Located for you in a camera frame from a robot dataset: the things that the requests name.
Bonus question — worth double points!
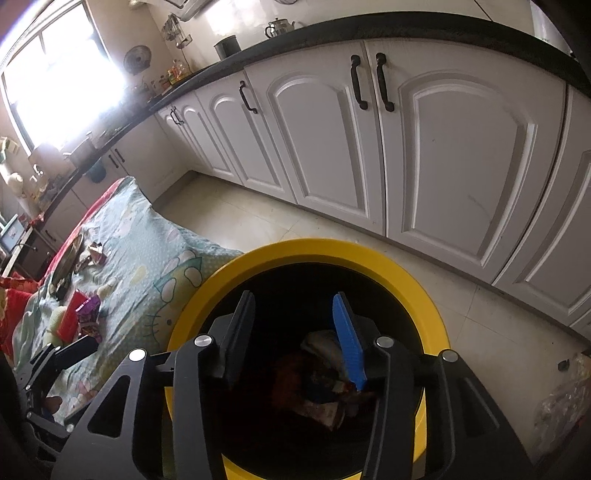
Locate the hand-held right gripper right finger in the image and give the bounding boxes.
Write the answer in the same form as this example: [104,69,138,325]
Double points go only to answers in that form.
[332,292,539,480]

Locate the white cylindrical container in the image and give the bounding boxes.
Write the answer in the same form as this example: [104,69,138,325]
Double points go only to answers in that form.
[531,0,573,51]

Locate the red snack packet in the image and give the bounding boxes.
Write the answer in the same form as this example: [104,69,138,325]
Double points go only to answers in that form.
[58,290,88,335]

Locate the yellow trash bin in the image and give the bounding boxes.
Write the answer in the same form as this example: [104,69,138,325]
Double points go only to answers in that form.
[164,237,451,480]

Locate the black kitchen countertop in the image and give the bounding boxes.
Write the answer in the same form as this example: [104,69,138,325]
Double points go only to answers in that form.
[28,11,591,217]

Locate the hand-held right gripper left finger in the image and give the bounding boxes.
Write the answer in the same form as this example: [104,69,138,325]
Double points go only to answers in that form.
[51,291,257,480]

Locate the small wall fan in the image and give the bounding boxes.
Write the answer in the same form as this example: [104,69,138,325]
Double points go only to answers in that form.
[124,45,151,75]

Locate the cartoon printed blanket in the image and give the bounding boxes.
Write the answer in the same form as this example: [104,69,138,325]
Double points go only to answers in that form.
[11,178,245,425]

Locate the purple snack wrapper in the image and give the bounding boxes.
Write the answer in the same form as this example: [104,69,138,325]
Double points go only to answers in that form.
[76,295,101,324]

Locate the metal cooking pot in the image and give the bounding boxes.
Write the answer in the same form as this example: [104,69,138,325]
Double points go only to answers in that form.
[69,138,95,169]

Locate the pale wrapper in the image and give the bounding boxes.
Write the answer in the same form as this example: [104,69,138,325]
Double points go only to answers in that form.
[300,401,347,430]

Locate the metal kettle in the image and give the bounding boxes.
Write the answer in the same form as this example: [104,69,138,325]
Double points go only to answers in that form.
[265,17,296,38]

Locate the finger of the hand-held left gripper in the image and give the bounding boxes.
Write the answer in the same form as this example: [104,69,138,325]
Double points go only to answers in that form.
[18,335,99,377]

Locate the small hanging utensil rack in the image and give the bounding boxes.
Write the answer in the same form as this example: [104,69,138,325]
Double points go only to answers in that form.
[161,14,192,49]

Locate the yellow oil bottles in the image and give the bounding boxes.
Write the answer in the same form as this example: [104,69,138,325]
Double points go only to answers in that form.
[167,60,191,85]

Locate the clear plastic bag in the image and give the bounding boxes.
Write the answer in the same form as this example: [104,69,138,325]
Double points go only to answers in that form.
[533,353,591,450]

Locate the dark metal canister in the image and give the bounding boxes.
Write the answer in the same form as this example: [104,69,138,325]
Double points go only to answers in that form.
[213,36,241,60]

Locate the dark metal plate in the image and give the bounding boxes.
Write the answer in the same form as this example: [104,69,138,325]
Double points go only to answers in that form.
[48,233,86,296]

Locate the red floral cushion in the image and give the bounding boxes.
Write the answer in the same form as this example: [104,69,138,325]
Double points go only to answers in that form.
[0,272,38,356]

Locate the kitchen window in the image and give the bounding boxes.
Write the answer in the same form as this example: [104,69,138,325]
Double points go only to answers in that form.
[2,0,130,148]

